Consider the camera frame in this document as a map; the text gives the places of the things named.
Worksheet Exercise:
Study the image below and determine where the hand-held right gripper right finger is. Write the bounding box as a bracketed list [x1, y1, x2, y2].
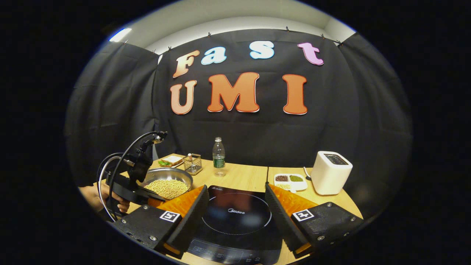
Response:
[265, 182, 365, 258]

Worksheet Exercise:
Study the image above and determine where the small wire basket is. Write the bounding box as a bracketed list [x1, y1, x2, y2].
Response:
[183, 153, 203, 175]

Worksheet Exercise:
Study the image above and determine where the steel pot with black handle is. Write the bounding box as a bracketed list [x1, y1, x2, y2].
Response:
[142, 167, 194, 201]

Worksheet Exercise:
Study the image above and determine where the small white plate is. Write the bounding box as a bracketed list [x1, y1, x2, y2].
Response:
[159, 156, 185, 169]

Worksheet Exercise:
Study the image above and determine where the sandwich with lettuce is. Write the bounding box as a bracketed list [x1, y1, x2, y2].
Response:
[158, 155, 183, 167]

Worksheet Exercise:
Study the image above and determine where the clear plastic water bottle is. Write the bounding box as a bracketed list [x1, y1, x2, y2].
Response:
[213, 137, 226, 177]

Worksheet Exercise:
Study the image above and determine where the ceiling light panel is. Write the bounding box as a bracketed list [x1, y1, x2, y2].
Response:
[109, 28, 132, 42]

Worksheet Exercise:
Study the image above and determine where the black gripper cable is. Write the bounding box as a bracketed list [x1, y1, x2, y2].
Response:
[96, 131, 162, 222]

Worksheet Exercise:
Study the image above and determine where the white divided dish with beans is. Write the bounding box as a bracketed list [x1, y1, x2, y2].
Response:
[274, 173, 308, 194]

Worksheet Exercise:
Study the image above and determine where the white toaster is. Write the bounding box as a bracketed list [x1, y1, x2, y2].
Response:
[311, 151, 353, 195]

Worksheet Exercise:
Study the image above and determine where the black backdrop cloth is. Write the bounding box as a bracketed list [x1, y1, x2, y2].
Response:
[64, 29, 412, 221]

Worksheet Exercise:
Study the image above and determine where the pile of soybeans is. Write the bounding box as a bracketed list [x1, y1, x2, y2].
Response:
[145, 179, 189, 200]

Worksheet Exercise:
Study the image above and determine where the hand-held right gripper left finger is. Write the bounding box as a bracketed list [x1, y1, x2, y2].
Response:
[112, 185, 210, 260]

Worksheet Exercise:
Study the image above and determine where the black induction cooktop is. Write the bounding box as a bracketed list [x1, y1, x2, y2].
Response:
[186, 185, 284, 265]

